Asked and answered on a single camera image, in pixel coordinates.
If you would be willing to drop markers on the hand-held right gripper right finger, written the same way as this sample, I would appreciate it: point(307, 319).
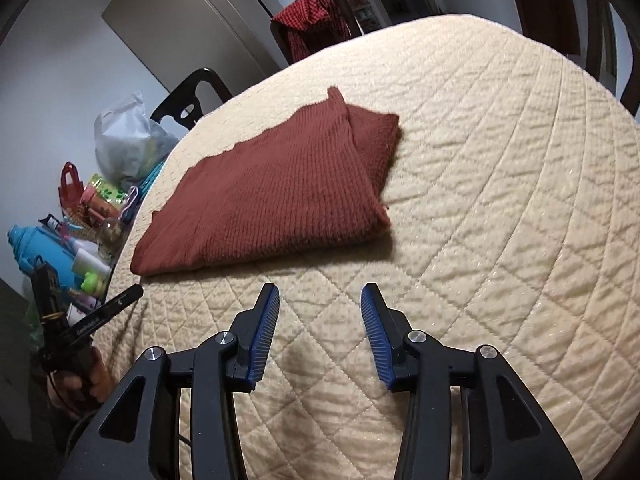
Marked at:
point(380, 345)

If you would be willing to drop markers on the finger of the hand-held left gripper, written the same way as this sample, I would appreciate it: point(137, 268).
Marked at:
point(47, 300)
point(107, 312)

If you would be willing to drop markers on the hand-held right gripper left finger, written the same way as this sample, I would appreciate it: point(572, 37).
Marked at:
point(260, 345)

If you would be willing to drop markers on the rust brown knit sweater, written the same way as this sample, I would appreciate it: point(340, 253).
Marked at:
point(270, 195)

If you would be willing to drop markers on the person's left hand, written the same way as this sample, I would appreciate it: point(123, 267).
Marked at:
point(80, 392)

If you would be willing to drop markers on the green frog toy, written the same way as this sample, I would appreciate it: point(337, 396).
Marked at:
point(92, 282)

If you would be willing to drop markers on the blue flask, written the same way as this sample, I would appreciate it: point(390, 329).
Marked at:
point(45, 255)

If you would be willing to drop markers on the glass jar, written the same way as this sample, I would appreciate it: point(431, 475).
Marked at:
point(111, 235)

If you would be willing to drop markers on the blue pouch with pink trim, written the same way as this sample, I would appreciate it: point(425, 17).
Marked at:
point(130, 205)

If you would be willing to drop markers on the red gift bag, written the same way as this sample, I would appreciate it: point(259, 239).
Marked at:
point(69, 190)

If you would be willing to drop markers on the green leaf print box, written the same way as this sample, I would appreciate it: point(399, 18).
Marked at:
point(107, 190)

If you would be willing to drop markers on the teal woven mat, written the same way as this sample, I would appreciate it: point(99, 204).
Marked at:
point(150, 177)

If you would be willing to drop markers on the cream quilted blanket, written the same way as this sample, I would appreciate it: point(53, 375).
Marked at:
point(475, 210)

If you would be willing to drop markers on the white plastic bag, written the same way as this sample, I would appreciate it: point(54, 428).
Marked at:
point(130, 145)

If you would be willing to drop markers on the dark wooden chair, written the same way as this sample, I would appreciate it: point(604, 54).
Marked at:
point(607, 35)
point(210, 85)
point(350, 15)

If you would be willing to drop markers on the grey tall cabinet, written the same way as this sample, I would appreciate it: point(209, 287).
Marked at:
point(190, 20)

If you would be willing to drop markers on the red checked shirt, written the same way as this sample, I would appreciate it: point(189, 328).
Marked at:
point(310, 20)

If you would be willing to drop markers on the brown wooden door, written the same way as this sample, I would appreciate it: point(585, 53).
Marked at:
point(545, 0)

